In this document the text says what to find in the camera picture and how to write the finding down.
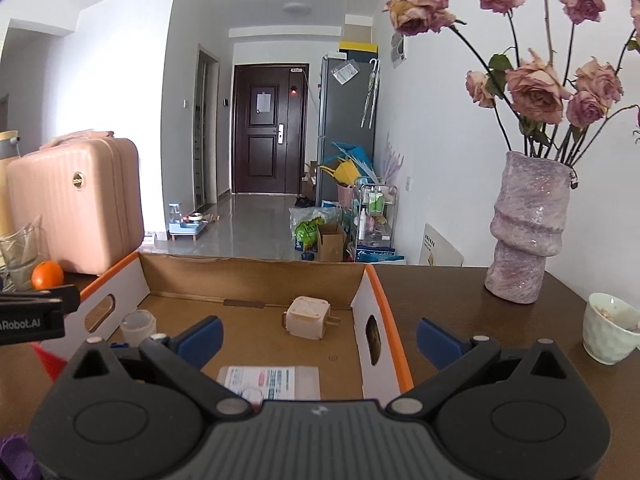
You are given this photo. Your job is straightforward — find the small blue floor table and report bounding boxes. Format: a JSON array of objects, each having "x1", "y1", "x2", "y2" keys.
[{"x1": 169, "y1": 203, "x2": 208, "y2": 243}]

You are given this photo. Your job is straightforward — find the dark brown entrance door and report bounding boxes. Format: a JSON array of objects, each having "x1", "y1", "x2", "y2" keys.
[{"x1": 232, "y1": 63, "x2": 308, "y2": 196}]

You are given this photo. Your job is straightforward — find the beige charger plug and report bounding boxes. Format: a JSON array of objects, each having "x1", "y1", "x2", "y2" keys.
[{"x1": 282, "y1": 296, "x2": 332, "y2": 341}]

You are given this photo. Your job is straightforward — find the white labelled plastic bottle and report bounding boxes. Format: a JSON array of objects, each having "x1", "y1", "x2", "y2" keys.
[{"x1": 217, "y1": 365, "x2": 321, "y2": 403}]

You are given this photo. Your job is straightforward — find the green plastic bag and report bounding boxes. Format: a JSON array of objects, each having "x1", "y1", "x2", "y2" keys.
[{"x1": 290, "y1": 207, "x2": 341, "y2": 253}]

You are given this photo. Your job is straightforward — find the clear glass jar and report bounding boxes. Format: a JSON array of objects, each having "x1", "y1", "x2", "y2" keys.
[{"x1": 0, "y1": 215, "x2": 51, "y2": 292}]

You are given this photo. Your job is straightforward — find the pink hard-shell suitcase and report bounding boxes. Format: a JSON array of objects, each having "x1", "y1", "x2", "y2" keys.
[{"x1": 6, "y1": 130, "x2": 146, "y2": 276}]

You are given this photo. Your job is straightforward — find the grey interior door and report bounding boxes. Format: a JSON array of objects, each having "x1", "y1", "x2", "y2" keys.
[{"x1": 194, "y1": 45, "x2": 221, "y2": 211}]

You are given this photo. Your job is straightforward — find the metal trolley rack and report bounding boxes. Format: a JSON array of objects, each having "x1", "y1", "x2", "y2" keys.
[{"x1": 350, "y1": 184, "x2": 399, "y2": 261}]

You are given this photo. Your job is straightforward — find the pale purple ceramic vase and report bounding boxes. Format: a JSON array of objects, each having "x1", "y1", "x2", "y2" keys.
[{"x1": 484, "y1": 151, "x2": 576, "y2": 305}]

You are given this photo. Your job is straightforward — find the orange fruit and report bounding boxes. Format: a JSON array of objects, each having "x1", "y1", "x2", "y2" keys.
[{"x1": 31, "y1": 260, "x2": 65, "y2": 291}]

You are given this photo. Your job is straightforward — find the white flat board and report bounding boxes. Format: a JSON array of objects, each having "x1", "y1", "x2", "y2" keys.
[{"x1": 419, "y1": 223, "x2": 465, "y2": 267}]

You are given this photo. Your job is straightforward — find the yellow thermos jug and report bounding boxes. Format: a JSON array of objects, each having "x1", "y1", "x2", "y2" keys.
[{"x1": 0, "y1": 130, "x2": 22, "y2": 238}]

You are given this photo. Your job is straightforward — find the red cardboard box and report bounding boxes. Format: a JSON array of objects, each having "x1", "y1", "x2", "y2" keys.
[{"x1": 30, "y1": 250, "x2": 413, "y2": 403}]

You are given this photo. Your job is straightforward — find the white-green ceramic cup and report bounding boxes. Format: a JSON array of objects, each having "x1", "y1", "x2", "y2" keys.
[{"x1": 582, "y1": 292, "x2": 640, "y2": 366}]

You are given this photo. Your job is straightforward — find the grey refrigerator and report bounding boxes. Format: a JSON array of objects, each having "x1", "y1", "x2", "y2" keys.
[{"x1": 315, "y1": 55, "x2": 381, "y2": 208}]

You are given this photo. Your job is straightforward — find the yellow bag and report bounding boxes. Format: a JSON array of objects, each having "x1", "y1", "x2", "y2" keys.
[{"x1": 320, "y1": 157, "x2": 368, "y2": 186}]

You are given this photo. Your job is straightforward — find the bunch of dried pink roses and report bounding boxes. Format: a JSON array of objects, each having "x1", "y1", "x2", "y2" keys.
[{"x1": 382, "y1": 0, "x2": 640, "y2": 168}]

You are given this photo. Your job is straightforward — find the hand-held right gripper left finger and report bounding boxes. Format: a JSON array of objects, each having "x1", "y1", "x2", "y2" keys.
[{"x1": 67, "y1": 316, "x2": 252, "y2": 415}]

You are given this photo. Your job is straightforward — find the yellow and black box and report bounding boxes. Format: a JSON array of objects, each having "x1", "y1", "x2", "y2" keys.
[{"x1": 337, "y1": 41, "x2": 379, "y2": 59}]

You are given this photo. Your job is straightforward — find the white tape roll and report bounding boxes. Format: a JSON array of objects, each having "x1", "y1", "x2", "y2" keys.
[{"x1": 120, "y1": 310, "x2": 156, "y2": 347}]

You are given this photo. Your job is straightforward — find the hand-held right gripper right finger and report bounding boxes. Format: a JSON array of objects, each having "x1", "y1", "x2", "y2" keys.
[{"x1": 388, "y1": 317, "x2": 573, "y2": 415}]

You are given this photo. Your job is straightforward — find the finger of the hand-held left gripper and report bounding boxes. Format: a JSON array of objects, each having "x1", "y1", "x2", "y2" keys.
[{"x1": 0, "y1": 285, "x2": 81, "y2": 317}]

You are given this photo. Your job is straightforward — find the purple ribbed cap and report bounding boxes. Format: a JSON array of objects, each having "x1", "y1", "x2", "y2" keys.
[{"x1": 0, "y1": 435, "x2": 41, "y2": 480}]

